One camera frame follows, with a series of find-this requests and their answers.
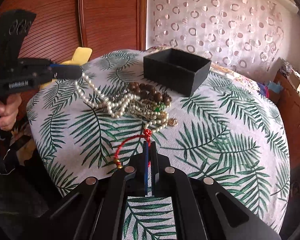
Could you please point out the yellow plush cushion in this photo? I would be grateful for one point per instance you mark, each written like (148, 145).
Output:
(81, 56)

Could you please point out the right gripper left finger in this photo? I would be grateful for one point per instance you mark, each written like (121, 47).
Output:
(145, 166)

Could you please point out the wooden cabinet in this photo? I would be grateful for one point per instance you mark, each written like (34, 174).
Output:
(288, 103)

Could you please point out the black jewelry box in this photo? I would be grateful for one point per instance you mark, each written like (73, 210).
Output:
(177, 70)

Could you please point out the gold pendant charm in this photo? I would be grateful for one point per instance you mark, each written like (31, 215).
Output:
(172, 122)

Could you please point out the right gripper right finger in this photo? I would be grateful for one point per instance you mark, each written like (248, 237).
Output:
(155, 173)

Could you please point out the sheer circle pattern curtain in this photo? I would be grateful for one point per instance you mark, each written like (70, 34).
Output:
(251, 37)

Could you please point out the person's left hand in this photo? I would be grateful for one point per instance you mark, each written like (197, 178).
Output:
(9, 111)

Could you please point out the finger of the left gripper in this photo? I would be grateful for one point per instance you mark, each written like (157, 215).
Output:
(65, 67)
(67, 73)

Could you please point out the palm leaf print cloth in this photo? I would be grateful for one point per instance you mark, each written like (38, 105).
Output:
(226, 131)

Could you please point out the wooden wardrobe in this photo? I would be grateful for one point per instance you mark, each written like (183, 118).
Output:
(61, 26)

